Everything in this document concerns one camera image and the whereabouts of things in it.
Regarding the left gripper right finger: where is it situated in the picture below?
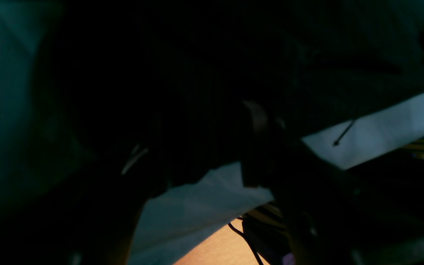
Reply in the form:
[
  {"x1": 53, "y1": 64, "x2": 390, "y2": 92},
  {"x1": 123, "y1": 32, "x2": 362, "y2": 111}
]
[{"x1": 243, "y1": 101, "x2": 424, "y2": 265}]

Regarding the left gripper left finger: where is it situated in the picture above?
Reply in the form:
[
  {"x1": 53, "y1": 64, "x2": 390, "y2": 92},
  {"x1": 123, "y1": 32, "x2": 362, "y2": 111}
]
[{"x1": 0, "y1": 146, "x2": 167, "y2": 265}]

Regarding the black t-shirt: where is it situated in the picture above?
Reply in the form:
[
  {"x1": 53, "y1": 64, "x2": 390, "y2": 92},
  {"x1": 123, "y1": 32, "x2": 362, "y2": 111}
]
[{"x1": 34, "y1": 0, "x2": 424, "y2": 185}]

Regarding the light blue table cloth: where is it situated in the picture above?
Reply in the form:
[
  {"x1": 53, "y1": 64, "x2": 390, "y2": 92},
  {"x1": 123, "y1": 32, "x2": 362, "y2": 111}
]
[{"x1": 0, "y1": 0, "x2": 424, "y2": 265}]

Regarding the black cable tie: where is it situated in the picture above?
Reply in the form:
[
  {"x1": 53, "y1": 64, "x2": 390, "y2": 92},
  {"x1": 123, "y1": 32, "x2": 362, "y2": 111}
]
[{"x1": 333, "y1": 119, "x2": 356, "y2": 146}]

